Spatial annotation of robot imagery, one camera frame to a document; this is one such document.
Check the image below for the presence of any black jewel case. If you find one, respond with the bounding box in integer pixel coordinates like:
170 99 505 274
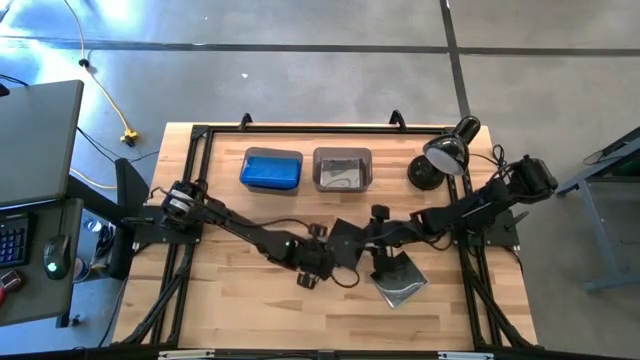
369 250 430 310
327 217 370 272
321 157 367 191

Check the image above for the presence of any black lamp cable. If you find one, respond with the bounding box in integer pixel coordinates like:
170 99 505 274
469 143 509 171

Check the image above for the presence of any black keyboard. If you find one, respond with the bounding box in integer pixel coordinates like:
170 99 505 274
0 213 30 270

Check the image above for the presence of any dark grey desk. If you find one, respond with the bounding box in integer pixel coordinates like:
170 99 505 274
0 197 85 329

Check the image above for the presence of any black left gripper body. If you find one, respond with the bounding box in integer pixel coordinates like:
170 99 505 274
289 223 335 290

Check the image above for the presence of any yellow power cable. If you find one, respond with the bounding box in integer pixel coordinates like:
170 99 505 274
62 0 141 147
69 167 119 191

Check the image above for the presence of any grey metal cart frame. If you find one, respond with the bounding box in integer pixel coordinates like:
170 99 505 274
552 127 640 295

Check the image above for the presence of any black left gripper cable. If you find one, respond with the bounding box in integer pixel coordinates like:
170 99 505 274
328 266 362 290

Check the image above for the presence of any white label strip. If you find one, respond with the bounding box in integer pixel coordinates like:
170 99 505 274
158 349 216 360
438 351 495 360

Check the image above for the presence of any black aluminium table frame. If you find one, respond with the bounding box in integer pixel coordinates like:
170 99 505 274
113 123 539 350

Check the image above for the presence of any grey desk top panel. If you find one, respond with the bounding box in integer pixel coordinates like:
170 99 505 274
0 79 85 208

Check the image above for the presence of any black desk lamp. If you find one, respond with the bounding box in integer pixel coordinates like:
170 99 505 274
407 115 482 192

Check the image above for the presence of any blue jewel case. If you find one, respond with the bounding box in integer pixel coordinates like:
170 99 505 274
239 155 303 191

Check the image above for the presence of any small red black device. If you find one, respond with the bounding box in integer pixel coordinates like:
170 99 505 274
0 269 25 305

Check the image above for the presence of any black upright post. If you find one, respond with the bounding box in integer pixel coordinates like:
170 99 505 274
107 157 151 282

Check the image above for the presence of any grey translucent plastic bin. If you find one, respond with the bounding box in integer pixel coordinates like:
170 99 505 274
241 146 305 196
312 146 374 194

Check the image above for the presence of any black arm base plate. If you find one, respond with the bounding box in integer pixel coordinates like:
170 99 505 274
121 204 204 246
448 205 530 249

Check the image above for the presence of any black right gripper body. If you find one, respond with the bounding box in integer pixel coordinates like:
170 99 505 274
367 203 419 281

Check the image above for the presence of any black computer mouse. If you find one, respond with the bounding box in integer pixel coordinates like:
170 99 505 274
42 233 73 280

